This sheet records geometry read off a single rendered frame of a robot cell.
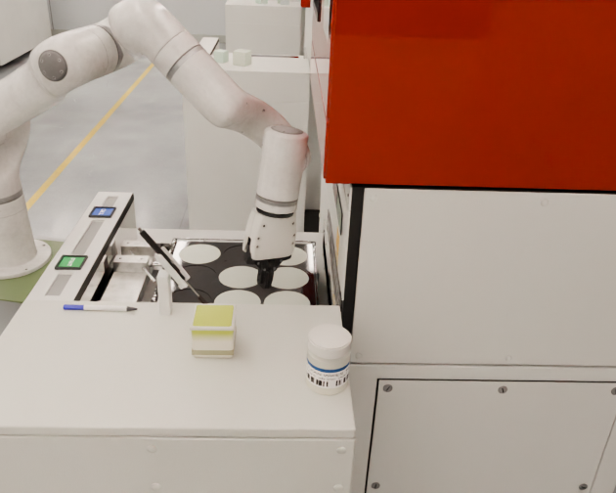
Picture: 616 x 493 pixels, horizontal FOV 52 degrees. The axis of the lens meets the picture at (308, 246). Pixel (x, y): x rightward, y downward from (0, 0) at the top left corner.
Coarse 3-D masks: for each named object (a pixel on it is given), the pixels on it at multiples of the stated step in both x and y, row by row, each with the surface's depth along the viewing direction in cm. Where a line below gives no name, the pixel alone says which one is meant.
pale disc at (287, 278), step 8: (280, 272) 150; (288, 272) 150; (296, 272) 150; (304, 272) 151; (280, 280) 147; (288, 280) 147; (296, 280) 147; (304, 280) 147; (280, 288) 144; (288, 288) 144; (296, 288) 144
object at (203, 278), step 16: (176, 256) 155; (224, 256) 156; (240, 256) 156; (192, 272) 149; (208, 272) 149; (176, 288) 142; (208, 288) 143; (224, 288) 143; (256, 288) 143; (272, 288) 144; (304, 288) 144
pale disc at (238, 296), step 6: (222, 294) 140; (228, 294) 140; (234, 294) 141; (240, 294) 141; (246, 294) 141; (252, 294) 141; (216, 300) 138; (222, 300) 138; (228, 300) 138; (234, 300) 138; (240, 300) 139; (246, 300) 139; (252, 300) 139; (258, 300) 139
